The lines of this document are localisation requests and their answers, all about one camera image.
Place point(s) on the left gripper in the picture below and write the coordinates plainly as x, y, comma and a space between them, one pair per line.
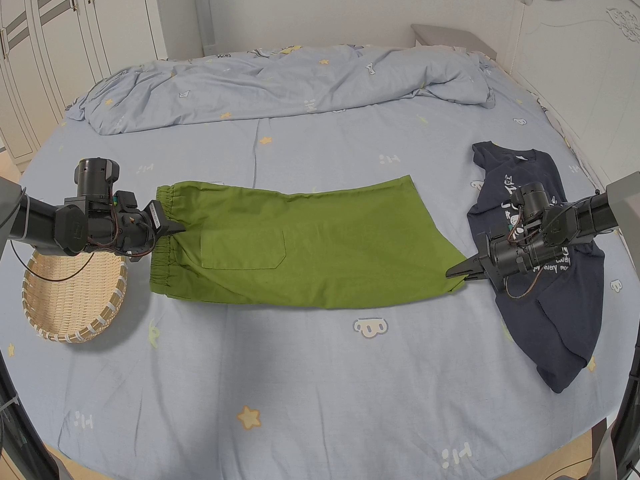
135, 233

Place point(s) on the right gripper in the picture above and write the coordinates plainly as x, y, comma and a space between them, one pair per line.
515, 258

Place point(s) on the green shorts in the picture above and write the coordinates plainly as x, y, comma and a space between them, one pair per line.
325, 248

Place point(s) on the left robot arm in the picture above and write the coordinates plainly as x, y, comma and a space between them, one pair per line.
40, 223

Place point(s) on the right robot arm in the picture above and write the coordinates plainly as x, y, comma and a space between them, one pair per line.
595, 215

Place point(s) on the round woven basket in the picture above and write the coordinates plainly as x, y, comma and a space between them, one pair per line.
65, 303

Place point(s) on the bed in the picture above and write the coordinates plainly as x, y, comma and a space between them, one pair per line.
320, 378

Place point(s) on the dark blue printed T-shirt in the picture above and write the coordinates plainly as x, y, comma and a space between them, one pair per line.
560, 328

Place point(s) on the pale blue quilt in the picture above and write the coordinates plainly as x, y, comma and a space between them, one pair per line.
250, 88

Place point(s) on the white wardrobe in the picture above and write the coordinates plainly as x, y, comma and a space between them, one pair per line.
50, 43

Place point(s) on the grey bedside table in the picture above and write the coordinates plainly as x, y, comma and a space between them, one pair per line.
440, 35

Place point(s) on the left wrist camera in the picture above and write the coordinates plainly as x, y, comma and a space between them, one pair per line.
127, 202

